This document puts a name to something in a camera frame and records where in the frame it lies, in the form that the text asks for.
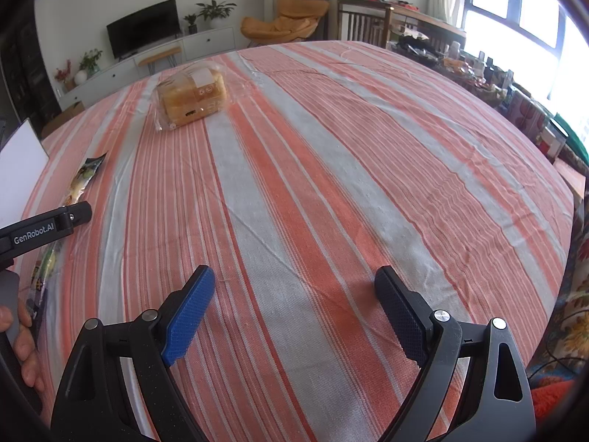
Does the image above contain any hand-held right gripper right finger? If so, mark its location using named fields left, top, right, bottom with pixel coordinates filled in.
left=374, top=266, right=537, bottom=442

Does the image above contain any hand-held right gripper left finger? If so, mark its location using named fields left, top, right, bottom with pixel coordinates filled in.
left=50, top=266, right=215, bottom=442

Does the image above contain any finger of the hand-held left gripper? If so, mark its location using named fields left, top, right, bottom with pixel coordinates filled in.
left=56, top=201, right=93, bottom=228

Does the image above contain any yellow printed snack packet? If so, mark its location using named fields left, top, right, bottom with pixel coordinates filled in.
left=27, top=151, right=109, bottom=332

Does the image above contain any white cardboard box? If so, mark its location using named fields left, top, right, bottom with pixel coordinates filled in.
left=0, top=119, right=50, bottom=231

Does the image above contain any bagged bread loaf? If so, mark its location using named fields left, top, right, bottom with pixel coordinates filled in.
left=154, top=61, right=231, bottom=132

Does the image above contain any person's left hand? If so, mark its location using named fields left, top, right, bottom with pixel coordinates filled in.
left=0, top=306, right=45, bottom=397

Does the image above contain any brown cardboard box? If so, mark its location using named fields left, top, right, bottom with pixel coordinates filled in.
left=41, top=101, right=87, bottom=139

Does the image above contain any red flower bouquet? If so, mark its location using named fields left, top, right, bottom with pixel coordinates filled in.
left=54, top=60, right=74, bottom=90

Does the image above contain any green flowering plant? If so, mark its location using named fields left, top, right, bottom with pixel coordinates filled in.
left=79, top=48, right=103, bottom=77

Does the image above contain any dark display cabinet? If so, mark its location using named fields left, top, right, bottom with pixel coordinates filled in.
left=0, top=23, right=63, bottom=118

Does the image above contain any orange striped tablecloth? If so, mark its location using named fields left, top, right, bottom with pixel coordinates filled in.
left=11, top=41, right=576, bottom=442

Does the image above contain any wooden stool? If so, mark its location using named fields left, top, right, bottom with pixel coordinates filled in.
left=138, top=46, right=182, bottom=74

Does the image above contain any black television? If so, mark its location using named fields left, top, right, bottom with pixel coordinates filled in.
left=106, top=0, right=181, bottom=60

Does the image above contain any white television cabinet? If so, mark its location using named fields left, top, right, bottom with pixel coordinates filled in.
left=59, top=27, right=235, bottom=111

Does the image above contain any large potted plant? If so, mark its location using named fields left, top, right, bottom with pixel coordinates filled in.
left=196, top=0, right=237, bottom=28

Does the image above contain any green cloth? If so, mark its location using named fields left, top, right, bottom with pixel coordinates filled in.
left=550, top=113, right=589, bottom=166

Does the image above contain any clutter of jars and bottles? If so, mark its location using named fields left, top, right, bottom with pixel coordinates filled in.
left=391, top=23, right=576, bottom=157

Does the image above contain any orange lounge chair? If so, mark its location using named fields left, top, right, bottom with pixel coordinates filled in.
left=240, top=0, right=330, bottom=48

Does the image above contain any wooden chair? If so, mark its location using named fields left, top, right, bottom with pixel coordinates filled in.
left=337, top=0, right=392, bottom=47

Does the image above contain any window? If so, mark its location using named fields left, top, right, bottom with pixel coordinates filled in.
left=460, top=0, right=589, bottom=157

